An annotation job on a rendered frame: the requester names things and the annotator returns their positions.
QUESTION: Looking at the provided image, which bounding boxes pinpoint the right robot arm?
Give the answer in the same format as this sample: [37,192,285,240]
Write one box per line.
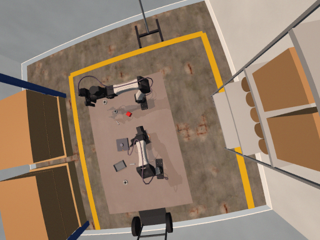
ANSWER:
[78,76,151,110]

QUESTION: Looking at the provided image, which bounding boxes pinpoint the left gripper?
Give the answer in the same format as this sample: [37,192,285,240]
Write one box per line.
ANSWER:
[144,130,151,145]

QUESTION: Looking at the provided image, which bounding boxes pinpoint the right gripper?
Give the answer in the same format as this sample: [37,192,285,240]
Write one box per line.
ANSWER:
[84,89,100,107]

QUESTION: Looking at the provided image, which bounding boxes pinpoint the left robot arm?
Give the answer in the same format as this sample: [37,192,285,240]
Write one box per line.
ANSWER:
[130,126,164,179]

